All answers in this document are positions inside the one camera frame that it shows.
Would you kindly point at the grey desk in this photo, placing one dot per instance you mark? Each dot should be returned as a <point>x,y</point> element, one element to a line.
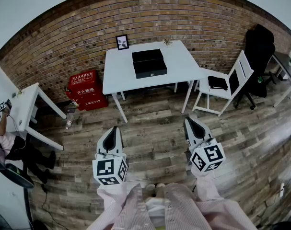
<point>285,66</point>

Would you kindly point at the red fire extinguisher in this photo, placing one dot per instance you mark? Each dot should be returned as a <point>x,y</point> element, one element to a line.
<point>69,96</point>

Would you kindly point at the black framed picture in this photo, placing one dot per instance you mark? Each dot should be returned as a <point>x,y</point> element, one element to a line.
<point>122,42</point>

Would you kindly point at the white undershirt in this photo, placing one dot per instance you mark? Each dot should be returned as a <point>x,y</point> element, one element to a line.
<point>156,210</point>

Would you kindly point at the white wooden chair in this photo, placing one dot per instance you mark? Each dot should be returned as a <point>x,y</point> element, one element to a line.
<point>246,71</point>

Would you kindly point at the person's left forearm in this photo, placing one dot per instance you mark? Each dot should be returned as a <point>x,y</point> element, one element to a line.
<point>111,195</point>

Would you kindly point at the red fire equipment box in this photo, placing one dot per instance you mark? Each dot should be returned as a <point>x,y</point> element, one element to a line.
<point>87,90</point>

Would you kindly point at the black office chair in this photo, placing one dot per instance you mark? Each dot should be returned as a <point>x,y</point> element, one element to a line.
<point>260,56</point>

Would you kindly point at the white table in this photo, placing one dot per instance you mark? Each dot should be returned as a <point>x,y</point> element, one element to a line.
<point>116,75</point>

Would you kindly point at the person's left shoe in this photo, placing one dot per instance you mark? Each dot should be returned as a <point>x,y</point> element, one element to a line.
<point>150,188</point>

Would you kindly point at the white side desk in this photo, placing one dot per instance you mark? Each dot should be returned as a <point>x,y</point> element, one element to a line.
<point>25,104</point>

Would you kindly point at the white power strip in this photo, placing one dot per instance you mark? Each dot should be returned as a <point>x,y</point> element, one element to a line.
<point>282,189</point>

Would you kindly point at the small green potted plant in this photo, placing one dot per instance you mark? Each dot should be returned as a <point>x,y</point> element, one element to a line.
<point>167,42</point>
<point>18,93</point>

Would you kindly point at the person's right shoe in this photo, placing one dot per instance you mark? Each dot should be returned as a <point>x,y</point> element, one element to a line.
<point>160,187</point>

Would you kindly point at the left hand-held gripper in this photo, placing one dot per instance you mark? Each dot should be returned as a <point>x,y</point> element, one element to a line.
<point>109,168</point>

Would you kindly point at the dark green chair seat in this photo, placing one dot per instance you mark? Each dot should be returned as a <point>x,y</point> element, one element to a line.
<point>18,175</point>

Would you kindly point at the black bag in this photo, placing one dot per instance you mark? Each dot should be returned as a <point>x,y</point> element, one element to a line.
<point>217,83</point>

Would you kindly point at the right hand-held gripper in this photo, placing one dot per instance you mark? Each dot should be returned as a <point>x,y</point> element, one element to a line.
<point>207,156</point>

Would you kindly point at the pink striped shirt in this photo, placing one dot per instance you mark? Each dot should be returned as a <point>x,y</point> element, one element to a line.
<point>183,214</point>

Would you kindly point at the person's shoe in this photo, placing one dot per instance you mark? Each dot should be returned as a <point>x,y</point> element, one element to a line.
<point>160,187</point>
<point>150,188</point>

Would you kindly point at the clear plastic bottle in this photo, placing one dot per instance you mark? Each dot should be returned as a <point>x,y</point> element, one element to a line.
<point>69,121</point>

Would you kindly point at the person's right forearm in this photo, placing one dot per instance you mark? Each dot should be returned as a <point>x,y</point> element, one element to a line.
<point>206,186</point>

